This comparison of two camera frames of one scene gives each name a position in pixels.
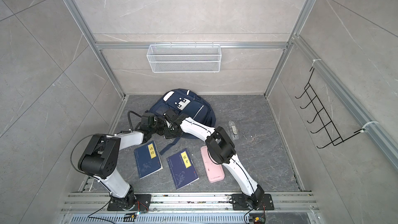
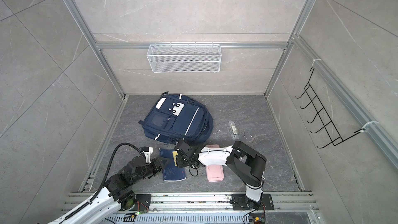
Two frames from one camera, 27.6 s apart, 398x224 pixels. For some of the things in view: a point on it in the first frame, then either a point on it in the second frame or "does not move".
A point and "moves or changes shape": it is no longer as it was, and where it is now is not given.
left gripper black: [161, 121] to [154, 163]
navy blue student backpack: [188, 104] moves or changes shape
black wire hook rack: [320, 110] does not move
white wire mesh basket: [184, 58] does not move
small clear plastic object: [233, 129] does not move
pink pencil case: [215, 171] does not move
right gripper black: [167, 135] to [179, 162]
